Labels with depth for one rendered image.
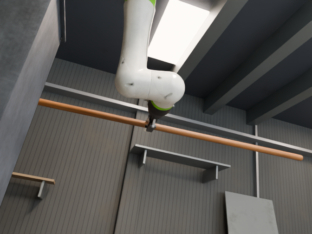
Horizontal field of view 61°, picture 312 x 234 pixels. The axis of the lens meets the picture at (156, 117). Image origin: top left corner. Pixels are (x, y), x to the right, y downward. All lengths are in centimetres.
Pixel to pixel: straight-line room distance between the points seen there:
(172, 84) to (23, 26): 46
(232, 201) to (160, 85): 430
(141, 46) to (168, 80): 15
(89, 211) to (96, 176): 54
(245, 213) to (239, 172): 80
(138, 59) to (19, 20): 41
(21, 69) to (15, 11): 13
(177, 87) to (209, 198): 429
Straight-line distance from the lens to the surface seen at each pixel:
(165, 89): 85
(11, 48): 55
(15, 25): 58
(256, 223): 518
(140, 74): 84
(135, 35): 93
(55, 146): 463
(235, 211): 500
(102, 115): 119
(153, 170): 472
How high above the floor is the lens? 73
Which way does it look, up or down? 25 degrees up
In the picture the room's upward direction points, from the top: 8 degrees clockwise
